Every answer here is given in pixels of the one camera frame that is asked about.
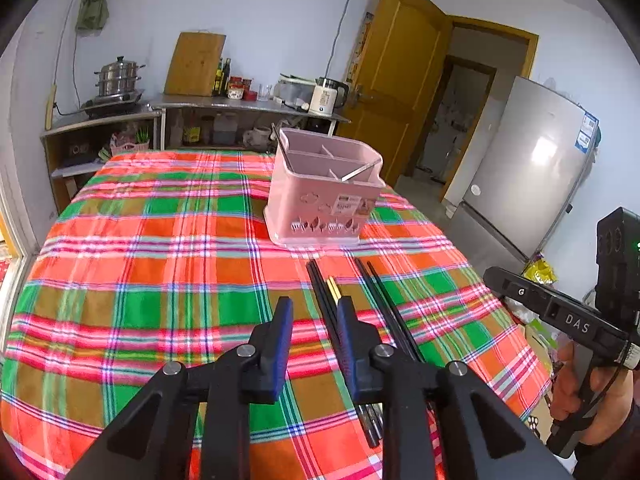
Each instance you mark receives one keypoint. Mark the person's right hand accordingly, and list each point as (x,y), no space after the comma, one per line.
(565,385)

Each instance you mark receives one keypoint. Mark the silver refrigerator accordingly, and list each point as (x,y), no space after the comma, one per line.
(530,170)

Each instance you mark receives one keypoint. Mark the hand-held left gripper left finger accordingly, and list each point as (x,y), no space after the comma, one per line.
(284,340)

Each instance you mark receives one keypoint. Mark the person's right forearm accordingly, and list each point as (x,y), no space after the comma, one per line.
(615,450)

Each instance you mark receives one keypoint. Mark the black induction cooker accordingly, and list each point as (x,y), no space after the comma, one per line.
(110,105)

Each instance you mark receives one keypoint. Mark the wooden low cabinet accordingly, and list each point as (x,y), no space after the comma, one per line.
(100,122)

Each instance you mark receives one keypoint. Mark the steel steamer pot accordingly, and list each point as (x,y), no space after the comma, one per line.
(117,80)

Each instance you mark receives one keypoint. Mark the pink utensil holder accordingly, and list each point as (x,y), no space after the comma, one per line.
(310,200)

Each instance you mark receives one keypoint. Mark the plaid tablecloth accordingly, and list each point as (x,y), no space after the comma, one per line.
(150,260)

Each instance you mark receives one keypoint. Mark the yellow snack bag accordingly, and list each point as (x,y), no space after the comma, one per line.
(540,272)

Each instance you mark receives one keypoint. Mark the metal shelf table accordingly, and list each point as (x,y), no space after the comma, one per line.
(225,104)

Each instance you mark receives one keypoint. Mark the ceramic mug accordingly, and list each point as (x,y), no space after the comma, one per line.
(257,137)

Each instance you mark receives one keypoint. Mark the yellow chopstick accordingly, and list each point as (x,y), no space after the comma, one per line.
(333,288)

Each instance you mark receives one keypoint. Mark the yellow door frame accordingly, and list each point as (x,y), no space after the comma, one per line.
(500,27)

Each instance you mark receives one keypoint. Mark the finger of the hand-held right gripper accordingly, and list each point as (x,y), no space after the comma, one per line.
(515,292)

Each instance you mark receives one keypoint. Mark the white electric kettle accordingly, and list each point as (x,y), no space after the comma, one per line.
(322,97)

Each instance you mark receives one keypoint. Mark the silver metal utensil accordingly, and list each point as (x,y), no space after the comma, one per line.
(360,171)

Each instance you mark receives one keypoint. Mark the hanging wall chart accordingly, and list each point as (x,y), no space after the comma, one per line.
(362,35)

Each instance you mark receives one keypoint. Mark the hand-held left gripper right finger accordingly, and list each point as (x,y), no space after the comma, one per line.
(347,345)

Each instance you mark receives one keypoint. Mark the wooden cutting board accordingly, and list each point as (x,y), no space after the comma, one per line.
(195,65)

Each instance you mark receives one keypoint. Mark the grey plastic jug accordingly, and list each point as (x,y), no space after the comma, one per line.
(226,130)

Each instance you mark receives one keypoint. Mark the clear drinking glass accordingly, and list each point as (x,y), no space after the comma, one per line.
(264,93)

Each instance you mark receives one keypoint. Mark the yellow wooden door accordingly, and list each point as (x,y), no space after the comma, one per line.
(400,85)

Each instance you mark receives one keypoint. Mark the black chopstick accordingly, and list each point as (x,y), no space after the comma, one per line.
(317,285)
(396,310)
(385,310)
(276,137)
(323,285)

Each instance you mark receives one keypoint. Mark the clear plastic container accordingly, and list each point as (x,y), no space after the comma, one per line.
(295,89)

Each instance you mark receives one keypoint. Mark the beige power strip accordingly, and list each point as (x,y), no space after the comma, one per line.
(50,107)

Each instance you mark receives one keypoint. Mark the pink plastic basket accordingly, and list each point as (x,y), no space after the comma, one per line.
(127,148)

